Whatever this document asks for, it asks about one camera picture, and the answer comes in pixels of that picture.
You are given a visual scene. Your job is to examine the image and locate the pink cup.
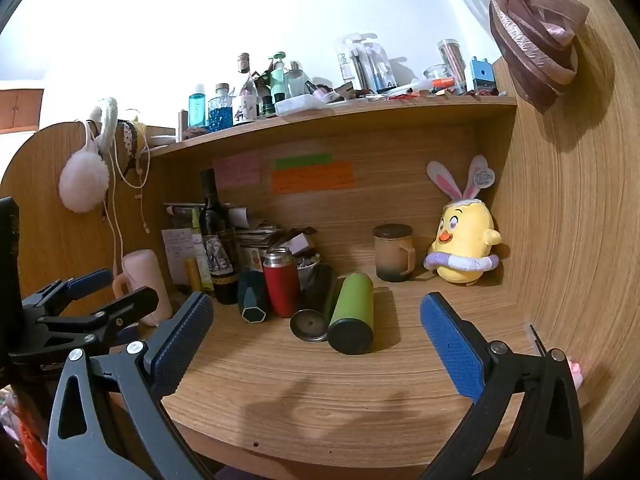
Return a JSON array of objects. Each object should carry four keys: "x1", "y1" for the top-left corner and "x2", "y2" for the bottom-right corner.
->
[{"x1": 113, "y1": 250, "x2": 173, "y2": 326}]

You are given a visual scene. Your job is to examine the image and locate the toothbrush blister pack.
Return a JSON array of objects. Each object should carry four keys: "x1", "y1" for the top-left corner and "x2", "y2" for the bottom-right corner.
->
[{"x1": 336, "y1": 34, "x2": 398, "y2": 93}]

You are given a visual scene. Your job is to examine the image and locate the white cable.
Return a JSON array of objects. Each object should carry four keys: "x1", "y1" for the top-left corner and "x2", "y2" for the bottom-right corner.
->
[{"x1": 102, "y1": 122, "x2": 152, "y2": 281}]

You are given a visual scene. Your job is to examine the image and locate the wooden desk hutch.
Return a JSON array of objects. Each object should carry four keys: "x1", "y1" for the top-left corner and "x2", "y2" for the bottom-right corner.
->
[{"x1": 0, "y1": 0, "x2": 640, "y2": 480}]

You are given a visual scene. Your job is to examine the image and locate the dark cup with metal rim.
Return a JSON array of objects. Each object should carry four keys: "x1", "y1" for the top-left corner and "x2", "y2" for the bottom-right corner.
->
[{"x1": 290, "y1": 263, "x2": 341, "y2": 343}]

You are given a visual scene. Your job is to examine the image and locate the orange sticky note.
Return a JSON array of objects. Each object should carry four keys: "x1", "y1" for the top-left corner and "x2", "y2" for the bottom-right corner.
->
[{"x1": 271, "y1": 161, "x2": 354, "y2": 195}]

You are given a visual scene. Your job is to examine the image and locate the white plastic tray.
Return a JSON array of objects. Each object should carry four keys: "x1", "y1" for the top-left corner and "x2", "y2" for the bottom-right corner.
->
[{"x1": 274, "y1": 93, "x2": 327, "y2": 117}]

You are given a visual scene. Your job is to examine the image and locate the glass jar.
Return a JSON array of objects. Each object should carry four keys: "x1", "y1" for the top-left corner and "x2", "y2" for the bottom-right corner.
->
[{"x1": 424, "y1": 63, "x2": 453, "y2": 92}]

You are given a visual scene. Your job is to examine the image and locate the blue pencil sharpener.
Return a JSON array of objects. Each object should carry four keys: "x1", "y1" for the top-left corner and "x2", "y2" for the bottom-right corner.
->
[{"x1": 469, "y1": 56, "x2": 495, "y2": 95}]

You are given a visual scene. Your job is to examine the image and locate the small pink object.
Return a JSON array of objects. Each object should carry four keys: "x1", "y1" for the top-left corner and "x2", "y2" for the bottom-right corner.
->
[{"x1": 567, "y1": 359, "x2": 586, "y2": 392}]

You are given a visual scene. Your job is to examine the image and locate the corked glass bottle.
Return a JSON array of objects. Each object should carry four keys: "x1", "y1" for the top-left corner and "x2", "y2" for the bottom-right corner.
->
[{"x1": 233, "y1": 52, "x2": 259, "y2": 126}]

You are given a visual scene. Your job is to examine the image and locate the red thermos bottle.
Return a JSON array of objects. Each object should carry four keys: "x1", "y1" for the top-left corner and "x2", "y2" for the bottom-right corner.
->
[{"x1": 263, "y1": 247, "x2": 301, "y2": 318}]

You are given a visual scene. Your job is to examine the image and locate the white green label bottle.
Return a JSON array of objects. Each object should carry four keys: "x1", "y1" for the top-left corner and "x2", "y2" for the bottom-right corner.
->
[{"x1": 190, "y1": 208, "x2": 216, "y2": 293}]

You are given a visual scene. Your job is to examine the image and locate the green pump bottle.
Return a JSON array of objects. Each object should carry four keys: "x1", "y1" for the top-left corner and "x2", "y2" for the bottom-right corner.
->
[{"x1": 270, "y1": 51, "x2": 287, "y2": 103}]

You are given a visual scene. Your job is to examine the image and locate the pink sticky note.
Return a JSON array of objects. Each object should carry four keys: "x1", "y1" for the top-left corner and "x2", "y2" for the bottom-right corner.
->
[{"x1": 212, "y1": 155, "x2": 262, "y2": 188}]

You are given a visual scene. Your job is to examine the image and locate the clear plastic bottle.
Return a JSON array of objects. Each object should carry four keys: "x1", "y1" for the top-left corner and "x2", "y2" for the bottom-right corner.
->
[{"x1": 285, "y1": 60, "x2": 305, "y2": 100}]

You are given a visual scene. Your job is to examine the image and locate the blue beads bottle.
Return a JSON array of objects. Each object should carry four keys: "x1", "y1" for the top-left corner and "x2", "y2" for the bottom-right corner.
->
[{"x1": 208, "y1": 84, "x2": 234, "y2": 131}]

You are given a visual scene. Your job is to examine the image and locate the green cup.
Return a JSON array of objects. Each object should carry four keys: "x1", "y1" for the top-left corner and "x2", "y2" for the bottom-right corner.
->
[{"x1": 327, "y1": 272, "x2": 375, "y2": 356}]

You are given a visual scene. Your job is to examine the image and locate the clear pen cylinder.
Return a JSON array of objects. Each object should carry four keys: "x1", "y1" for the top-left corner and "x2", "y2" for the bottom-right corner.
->
[{"x1": 437, "y1": 39, "x2": 468, "y2": 92}]

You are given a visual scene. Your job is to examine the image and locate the patterned headband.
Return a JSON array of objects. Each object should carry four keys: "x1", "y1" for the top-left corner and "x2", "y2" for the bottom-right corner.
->
[{"x1": 122, "y1": 120, "x2": 150, "y2": 186}]

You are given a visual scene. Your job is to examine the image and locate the dark wine bottle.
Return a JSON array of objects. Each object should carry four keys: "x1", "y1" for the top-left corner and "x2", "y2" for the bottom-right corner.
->
[{"x1": 199, "y1": 168, "x2": 240, "y2": 306}]

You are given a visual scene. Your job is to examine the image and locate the white fluffy earmuffs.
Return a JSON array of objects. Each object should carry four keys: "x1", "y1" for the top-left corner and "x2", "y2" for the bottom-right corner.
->
[{"x1": 59, "y1": 97, "x2": 119, "y2": 213}]

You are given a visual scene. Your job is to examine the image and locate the red cloth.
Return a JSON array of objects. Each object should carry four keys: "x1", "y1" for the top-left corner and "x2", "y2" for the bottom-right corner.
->
[{"x1": 17, "y1": 420, "x2": 48, "y2": 480}]

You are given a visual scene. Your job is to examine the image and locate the yellow chick plush toy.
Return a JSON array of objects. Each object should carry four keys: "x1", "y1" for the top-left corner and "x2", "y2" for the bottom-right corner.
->
[{"x1": 423, "y1": 155, "x2": 502, "y2": 287}]

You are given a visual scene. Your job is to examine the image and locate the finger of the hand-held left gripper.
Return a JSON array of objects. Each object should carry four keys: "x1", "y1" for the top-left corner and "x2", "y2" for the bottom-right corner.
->
[
  {"x1": 35, "y1": 286, "x2": 160, "y2": 348},
  {"x1": 21, "y1": 268, "x2": 115, "y2": 317}
]

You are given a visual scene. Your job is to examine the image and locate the brown lidded mug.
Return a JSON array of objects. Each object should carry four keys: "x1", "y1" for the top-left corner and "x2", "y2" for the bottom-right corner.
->
[{"x1": 373, "y1": 224, "x2": 417, "y2": 282}]

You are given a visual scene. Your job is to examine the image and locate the metal tin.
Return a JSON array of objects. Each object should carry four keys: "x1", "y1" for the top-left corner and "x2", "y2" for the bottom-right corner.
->
[{"x1": 297, "y1": 254, "x2": 322, "y2": 286}]

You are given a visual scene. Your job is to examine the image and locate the blue liquid bottle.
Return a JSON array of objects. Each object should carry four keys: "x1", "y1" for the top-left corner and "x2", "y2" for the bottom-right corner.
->
[{"x1": 189, "y1": 84, "x2": 207, "y2": 128}]

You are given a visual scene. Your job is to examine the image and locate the white paper note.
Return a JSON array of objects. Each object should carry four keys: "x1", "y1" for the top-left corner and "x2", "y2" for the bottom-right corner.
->
[{"x1": 161, "y1": 228, "x2": 195, "y2": 286}]

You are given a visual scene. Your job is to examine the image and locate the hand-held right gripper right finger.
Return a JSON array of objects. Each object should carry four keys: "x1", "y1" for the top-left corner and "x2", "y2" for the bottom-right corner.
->
[{"x1": 417, "y1": 292, "x2": 586, "y2": 480}]

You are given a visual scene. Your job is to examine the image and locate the yellow tube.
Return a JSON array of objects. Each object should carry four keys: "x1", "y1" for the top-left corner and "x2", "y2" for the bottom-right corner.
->
[{"x1": 184, "y1": 256, "x2": 203, "y2": 293}]

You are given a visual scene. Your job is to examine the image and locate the dark teal hexagonal container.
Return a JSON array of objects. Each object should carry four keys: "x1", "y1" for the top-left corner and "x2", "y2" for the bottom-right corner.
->
[{"x1": 238, "y1": 270, "x2": 272, "y2": 322}]

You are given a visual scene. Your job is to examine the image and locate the wooden cabinet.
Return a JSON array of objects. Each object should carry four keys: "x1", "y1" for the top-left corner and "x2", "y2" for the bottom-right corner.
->
[{"x1": 0, "y1": 87, "x2": 46, "y2": 133}]

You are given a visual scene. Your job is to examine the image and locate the stack of papers and boxes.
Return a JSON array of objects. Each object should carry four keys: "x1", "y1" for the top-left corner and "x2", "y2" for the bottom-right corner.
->
[{"x1": 232, "y1": 206, "x2": 318, "y2": 263}]

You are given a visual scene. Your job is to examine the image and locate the mauve curtain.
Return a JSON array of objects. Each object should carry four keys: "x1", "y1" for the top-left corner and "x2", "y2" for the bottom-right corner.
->
[{"x1": 407, "y1": 0, "x2": 593, "y2": 115}]

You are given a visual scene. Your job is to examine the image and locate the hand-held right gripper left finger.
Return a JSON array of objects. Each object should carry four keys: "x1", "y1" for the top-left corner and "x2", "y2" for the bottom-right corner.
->
[{"x1": 46, "y1": 291, "x2": 216, "y2": 480}]

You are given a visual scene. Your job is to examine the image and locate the green sticky note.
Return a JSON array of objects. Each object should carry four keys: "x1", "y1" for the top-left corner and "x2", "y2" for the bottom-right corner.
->
[{"x1": 274, "y1": 153, "x2": 333, "y2": 171}]

